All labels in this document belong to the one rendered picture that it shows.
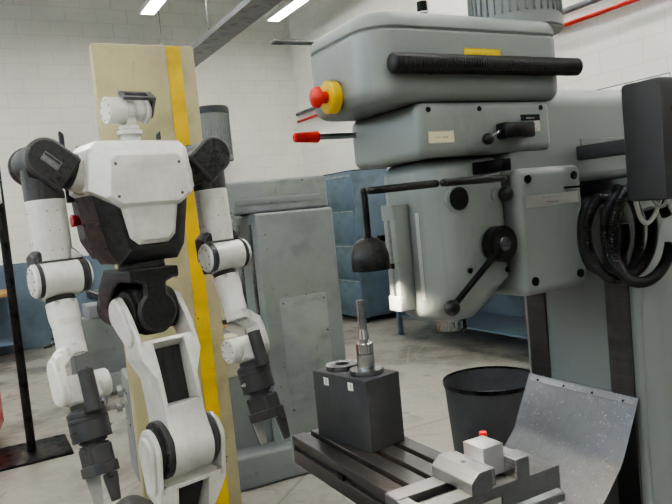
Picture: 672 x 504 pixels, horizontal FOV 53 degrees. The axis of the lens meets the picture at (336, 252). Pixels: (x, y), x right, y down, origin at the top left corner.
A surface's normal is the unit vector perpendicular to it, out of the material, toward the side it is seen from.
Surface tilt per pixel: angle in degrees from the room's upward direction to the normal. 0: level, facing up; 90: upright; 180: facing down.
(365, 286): 90
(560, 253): 90
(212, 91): 90
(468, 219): 90
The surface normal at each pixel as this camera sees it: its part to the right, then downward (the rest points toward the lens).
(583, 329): -0.87, 0.11
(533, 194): 0.48, 0.01
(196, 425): 0.55, -0.41
